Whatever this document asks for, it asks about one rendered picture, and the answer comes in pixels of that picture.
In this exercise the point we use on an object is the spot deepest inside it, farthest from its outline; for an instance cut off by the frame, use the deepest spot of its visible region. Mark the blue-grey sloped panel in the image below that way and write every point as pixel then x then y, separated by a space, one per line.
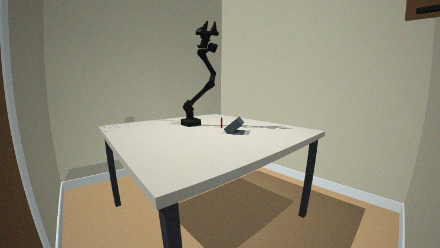
pixel 233 126

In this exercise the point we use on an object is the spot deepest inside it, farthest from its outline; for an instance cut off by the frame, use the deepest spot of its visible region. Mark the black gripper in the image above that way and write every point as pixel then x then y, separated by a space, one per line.
pixel 213 31

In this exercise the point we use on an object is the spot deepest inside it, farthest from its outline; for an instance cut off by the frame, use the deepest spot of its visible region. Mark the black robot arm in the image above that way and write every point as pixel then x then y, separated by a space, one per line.
pixel 210 84

